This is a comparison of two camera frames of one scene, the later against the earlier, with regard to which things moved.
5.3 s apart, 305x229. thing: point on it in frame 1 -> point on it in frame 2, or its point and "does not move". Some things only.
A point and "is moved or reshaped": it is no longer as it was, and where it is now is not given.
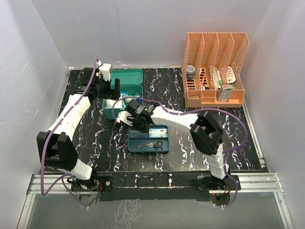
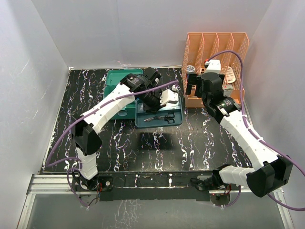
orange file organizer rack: (212, 70) does not move
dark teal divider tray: (156, 140) is moved or reshaped
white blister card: (230, 76) does not move
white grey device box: (224, 93) does not move
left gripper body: (104, 89) -> (151, 101)
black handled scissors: (157, 146) is moved or reshaped
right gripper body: (139, 126) -> (198, 85)
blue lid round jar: (190, 71) does not move
